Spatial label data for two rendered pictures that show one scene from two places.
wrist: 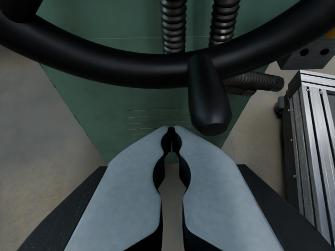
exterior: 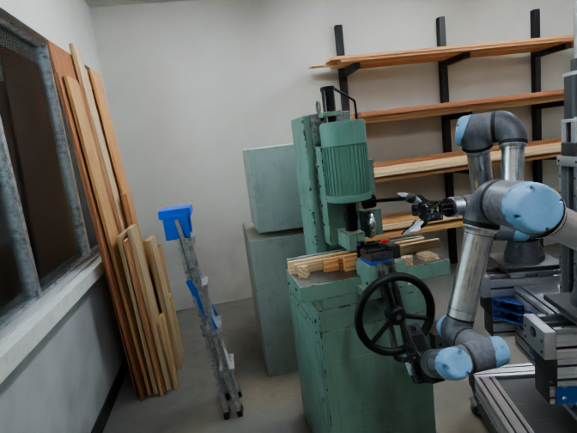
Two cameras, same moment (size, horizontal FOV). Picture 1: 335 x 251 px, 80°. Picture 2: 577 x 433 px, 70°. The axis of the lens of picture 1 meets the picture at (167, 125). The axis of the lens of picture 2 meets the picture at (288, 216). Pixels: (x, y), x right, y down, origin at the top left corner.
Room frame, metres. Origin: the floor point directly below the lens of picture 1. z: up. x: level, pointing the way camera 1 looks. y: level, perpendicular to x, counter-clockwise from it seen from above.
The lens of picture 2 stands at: (-1.13, 0.45, 1.41)
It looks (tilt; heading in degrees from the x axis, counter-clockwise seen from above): 10 degrees down; 354
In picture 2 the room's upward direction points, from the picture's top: 7 degrees counter-clockwise
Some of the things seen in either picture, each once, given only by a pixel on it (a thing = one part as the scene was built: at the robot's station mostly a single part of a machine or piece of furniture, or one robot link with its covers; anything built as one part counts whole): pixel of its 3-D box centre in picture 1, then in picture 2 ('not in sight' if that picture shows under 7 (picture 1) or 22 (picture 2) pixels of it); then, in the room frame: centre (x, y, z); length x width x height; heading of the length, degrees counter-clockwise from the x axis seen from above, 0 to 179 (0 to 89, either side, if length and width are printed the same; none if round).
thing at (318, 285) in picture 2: not in sight; (372, 276); (0.36, 0.00, 0.87); 0.61 x 0.30 x 0.06; 95
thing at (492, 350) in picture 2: not in sight; (480, 350); (-0.19, -0.11, 0.82); 0.11 x 0.11 x 0.08; 2
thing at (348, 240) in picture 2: not in sight; (351, 240); (0.48, 0.03, 0.99); 0.14 x 0.07 x 0.09; 5
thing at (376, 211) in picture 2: not in sight; (370, 221); (0.66, -0.11, 1.02); 0.09 x 0.07 x 0.12; 95
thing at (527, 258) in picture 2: not in sight; (523, 246); (0.43, -0.68, 0.87); 0.15 x 0.15 x 0.10
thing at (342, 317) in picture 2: not in sight; (348, 287); (0.59, 0.04, 0.76); 0.57 x 0.45 x 0.09; 5
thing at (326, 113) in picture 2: not in sight; (329, 107); (0.60, 0.05, 1.53); 0.08 x 0.08 x 0.17; 5
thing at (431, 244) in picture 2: not in sight; (368, 255); (0.47, -0.03, 0.92); 0.64 x 0.02 x 0.04; 95
